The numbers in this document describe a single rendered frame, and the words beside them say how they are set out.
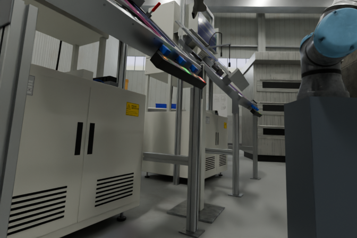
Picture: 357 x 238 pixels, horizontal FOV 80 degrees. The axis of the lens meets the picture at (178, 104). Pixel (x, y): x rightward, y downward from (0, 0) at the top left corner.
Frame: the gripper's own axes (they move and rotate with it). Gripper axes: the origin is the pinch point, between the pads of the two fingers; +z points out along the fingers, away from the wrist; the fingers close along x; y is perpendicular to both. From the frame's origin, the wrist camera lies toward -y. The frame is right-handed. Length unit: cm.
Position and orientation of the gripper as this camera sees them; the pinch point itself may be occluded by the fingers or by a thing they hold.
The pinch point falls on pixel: (183, 9)
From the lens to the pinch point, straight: 91.7
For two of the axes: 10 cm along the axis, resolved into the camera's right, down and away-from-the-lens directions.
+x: 5.0, 1.4, 8.6
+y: 7.2, 4.9, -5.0
